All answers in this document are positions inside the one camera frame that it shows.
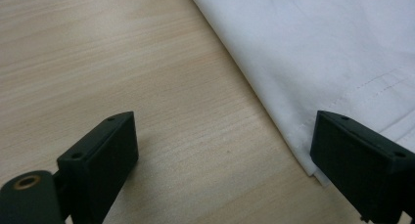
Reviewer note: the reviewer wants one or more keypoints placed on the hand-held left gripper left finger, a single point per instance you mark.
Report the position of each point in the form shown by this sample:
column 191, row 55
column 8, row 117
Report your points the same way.
column 98, row 171

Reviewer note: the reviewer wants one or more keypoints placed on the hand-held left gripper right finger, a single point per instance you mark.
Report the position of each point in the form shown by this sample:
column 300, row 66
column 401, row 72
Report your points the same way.
column 359, row 171

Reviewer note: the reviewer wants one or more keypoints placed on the white printed T-shirt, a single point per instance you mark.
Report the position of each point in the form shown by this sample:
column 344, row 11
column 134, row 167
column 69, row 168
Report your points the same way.
column 310, row 48

